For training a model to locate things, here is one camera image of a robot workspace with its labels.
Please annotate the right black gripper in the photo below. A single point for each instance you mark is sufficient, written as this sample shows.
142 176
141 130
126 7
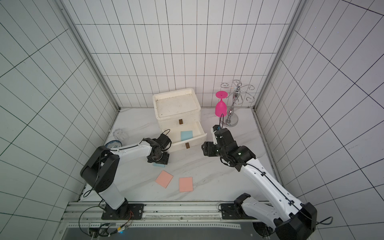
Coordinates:
219 132

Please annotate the clear drinking glass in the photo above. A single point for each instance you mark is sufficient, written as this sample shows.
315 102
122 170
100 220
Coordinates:
120 135

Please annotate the cabinet drawer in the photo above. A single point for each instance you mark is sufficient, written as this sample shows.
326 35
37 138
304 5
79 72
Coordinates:
175 136

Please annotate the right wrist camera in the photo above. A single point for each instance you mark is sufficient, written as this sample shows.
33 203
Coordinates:
217 135

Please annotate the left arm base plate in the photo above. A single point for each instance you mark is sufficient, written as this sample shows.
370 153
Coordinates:
124 212

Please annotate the aluminium mounting rail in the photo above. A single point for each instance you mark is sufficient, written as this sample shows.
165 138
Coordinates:
87 216

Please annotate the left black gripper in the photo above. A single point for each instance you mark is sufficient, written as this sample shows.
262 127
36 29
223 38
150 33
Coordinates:
164 160

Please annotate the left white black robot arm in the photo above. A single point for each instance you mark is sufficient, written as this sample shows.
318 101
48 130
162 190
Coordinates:
104 165

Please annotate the pink plastic goblet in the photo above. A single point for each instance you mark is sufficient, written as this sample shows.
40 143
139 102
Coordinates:
221 107

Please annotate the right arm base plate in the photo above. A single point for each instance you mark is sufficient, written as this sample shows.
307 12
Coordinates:
233 212

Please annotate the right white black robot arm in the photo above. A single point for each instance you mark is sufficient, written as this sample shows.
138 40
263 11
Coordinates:
286 215

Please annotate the pink sticky notes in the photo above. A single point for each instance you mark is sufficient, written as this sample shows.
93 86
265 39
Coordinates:
186 184
164 179

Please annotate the chrome glass holder stand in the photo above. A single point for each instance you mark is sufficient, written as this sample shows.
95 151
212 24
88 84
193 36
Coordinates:
238 93

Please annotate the blue sticky notes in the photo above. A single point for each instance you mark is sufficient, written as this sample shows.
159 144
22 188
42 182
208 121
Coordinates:
159 165
186 135

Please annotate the white plastic drawer cabinet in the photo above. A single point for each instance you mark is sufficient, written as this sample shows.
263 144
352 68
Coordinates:
177 108

